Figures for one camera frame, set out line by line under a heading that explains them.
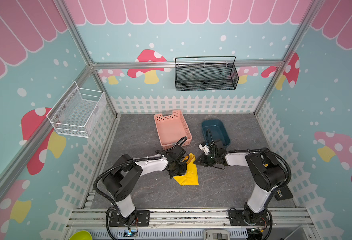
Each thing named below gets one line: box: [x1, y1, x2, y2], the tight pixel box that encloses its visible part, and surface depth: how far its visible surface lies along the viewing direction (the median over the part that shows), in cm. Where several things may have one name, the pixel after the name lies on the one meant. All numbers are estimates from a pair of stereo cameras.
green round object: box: [68, 230, 93, 240], surface depth 69 cm
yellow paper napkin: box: [173, 152, 199, 186], surface depth 89 cm
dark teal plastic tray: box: [202, 119, 231, 148], surface depth 111 cm
